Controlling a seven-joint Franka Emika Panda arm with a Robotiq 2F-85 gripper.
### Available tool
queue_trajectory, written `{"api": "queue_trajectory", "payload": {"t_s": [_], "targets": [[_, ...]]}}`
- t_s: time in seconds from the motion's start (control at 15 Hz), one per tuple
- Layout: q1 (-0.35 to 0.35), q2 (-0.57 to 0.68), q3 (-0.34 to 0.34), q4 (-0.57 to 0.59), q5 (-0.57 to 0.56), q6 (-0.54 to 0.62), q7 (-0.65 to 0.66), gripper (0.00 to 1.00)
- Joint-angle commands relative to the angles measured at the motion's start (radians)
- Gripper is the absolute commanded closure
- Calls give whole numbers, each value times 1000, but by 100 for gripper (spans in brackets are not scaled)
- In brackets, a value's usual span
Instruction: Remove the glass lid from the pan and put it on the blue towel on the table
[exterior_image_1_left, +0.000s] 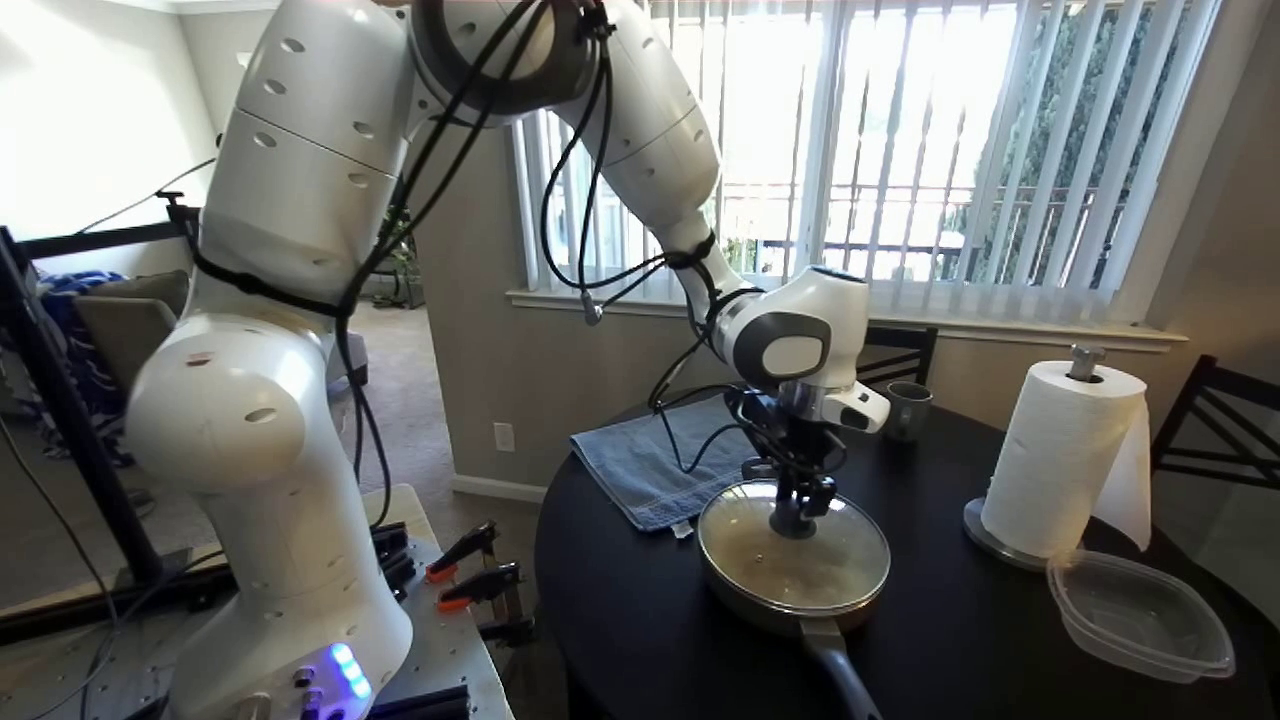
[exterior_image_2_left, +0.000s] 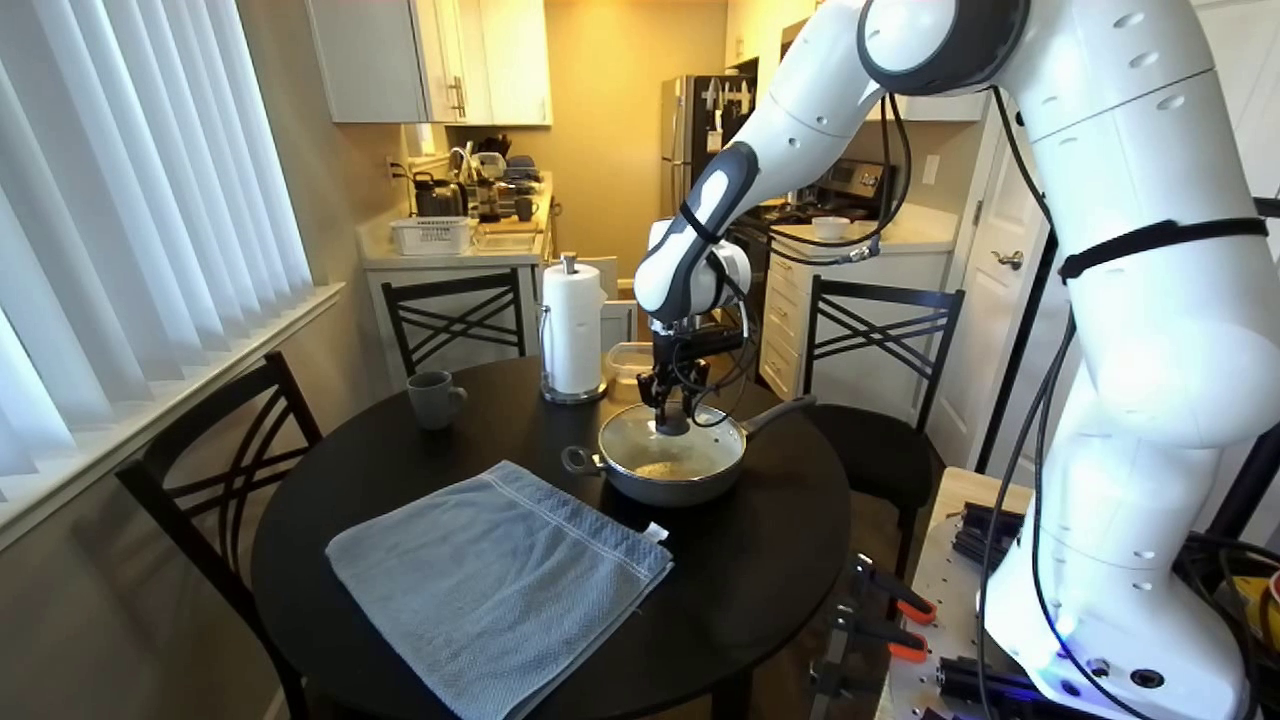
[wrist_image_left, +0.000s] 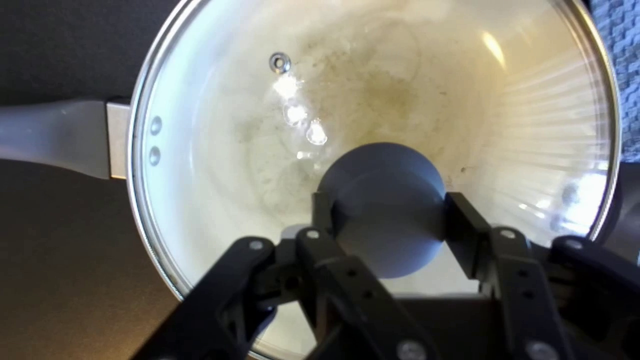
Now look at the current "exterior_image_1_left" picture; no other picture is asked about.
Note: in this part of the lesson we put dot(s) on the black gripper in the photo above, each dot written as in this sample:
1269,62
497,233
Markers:
788,447

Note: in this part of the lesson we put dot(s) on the glass pan lid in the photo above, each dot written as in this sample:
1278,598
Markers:
828,571

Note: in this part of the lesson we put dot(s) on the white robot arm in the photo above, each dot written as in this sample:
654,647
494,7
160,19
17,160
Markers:
330,167

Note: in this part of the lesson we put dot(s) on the blue towel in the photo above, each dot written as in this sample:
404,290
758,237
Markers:
660,468

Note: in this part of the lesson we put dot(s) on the white paper towel roll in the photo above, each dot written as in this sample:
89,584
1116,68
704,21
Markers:
1077,448

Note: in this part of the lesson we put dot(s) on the dark cup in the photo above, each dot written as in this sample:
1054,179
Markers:
911,414

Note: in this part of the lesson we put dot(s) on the clear plastic container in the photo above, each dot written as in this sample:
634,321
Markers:
1142,622

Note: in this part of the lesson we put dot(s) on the white window blinds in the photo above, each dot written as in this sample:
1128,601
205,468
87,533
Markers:
967,159

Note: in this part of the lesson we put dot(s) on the dark wooden chair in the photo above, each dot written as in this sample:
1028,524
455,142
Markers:
1223,425

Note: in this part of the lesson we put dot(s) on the black metal stand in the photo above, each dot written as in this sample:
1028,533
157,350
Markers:
149,574

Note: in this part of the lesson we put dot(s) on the frying pan with dark handle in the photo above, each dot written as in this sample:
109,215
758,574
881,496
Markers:
816,633

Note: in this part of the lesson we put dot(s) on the black clamps with orange handles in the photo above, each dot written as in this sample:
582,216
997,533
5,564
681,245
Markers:
460,578

